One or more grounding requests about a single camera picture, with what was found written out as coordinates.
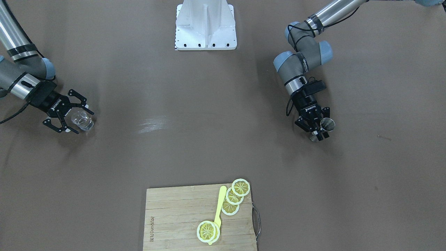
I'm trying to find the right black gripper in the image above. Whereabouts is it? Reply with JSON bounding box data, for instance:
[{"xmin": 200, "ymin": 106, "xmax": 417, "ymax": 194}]
[{"xmin": 29, "ymin": 81, "xmax": 95, "ymax": 135}]

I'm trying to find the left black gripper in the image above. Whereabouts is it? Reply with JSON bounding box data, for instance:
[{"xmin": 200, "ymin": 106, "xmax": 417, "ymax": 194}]
[{"xmin": 292, "ymin": 92, "xmax": 331, "ymax": 141}]

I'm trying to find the small glass cup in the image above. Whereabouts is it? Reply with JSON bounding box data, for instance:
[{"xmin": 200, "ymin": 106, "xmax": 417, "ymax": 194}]
[{"xmin": 71, "ymin": 110, "xmax": 94, "ymax": 131}]

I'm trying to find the steel jigger measuring cup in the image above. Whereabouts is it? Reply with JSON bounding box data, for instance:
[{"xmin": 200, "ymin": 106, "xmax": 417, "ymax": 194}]
[{"xmin": 309, "ymin": 117, "xmax": 336, "ymax": 142}]

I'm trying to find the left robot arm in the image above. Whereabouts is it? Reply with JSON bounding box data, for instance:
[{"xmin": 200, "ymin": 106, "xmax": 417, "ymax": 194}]
[{"xmin": 274, "ymin": 0, "xmax": 365, "ymax": 142}]

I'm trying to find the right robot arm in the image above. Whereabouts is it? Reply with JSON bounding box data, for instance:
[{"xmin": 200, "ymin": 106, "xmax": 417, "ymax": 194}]
[{"xmin": 0, "ymin": 0, "xmax": 94, "ymax": 134}]

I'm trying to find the lemon slice middle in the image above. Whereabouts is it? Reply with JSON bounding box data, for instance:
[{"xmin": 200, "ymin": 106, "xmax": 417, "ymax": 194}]
[{"xmin": 225, "ymin": 188, "xmax": 244, "ymax": 206}]

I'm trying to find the lemon slice inner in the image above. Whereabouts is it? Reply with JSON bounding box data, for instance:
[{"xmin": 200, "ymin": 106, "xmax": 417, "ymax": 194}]
[{"xmin": 221, "ymin": 199, "xmax": 240, "ymax": 216}]

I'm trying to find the wooden cutting board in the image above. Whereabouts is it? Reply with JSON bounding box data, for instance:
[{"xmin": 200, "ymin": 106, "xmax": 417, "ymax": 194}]
[{"xmin": 143, "ymin": 184, "xmax": 258, "ymax": 251}]

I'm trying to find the lemon slice on knife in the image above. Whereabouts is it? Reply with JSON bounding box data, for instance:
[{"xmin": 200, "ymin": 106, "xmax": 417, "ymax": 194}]
[{"xmin": 197, "ymin": 220, "xmax": 221, "ymax": 245}]

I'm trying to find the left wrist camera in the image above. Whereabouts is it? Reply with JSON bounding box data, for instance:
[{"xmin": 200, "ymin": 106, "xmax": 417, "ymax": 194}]
[{"xmin": 300, "ymin": 80, "xmax": 326, "ymax": 97}]

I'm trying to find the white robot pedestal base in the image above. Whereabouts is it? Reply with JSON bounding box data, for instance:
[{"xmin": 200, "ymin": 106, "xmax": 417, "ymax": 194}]
[{"xmin": 174, "ymin": 0, "xmax": 237, "ymax": 51}]

